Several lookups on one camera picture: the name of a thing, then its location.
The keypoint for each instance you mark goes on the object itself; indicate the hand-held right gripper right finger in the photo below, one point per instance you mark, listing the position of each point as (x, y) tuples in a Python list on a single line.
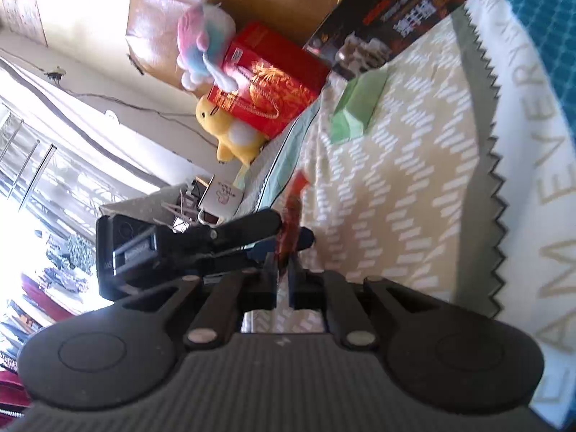
[(299, 290)]

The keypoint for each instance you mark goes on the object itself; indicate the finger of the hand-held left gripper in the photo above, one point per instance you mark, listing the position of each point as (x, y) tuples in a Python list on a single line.
[(306, 237), (252, 227)]

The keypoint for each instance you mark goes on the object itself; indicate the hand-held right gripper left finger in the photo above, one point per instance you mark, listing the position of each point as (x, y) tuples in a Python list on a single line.
[(263, 284)]

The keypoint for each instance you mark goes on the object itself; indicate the red snack packet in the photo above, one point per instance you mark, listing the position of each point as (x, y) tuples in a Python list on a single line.
[(292, 216)]

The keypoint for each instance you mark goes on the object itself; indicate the green brick-shaped snack packet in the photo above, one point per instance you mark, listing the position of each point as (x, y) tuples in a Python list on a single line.
[(357, 103)]

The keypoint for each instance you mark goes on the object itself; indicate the white box pink print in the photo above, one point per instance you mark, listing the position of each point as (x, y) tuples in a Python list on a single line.
[(220, 199)]

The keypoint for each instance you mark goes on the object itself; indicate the window with metal bars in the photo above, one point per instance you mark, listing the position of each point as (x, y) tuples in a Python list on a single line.
[(54, 216)]

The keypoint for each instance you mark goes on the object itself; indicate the beige patterned blanket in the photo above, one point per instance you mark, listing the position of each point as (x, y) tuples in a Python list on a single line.
[(382, 189)]

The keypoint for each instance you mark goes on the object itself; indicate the yellow plush chick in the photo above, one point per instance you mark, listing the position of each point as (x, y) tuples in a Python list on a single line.
[(234, 135)]

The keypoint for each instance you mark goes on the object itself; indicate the red gift box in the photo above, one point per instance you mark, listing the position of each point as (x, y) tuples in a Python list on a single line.
[(274, 85)]

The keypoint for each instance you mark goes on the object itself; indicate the pastel plush unicorn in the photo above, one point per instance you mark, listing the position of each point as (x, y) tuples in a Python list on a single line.
[(202, 36)]

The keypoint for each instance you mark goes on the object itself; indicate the black snack box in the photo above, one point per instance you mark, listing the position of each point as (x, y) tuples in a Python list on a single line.
[(405, 9)]

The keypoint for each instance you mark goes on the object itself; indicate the teal checked bedsheet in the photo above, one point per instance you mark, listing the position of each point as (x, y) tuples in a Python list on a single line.
[(540, 18)]

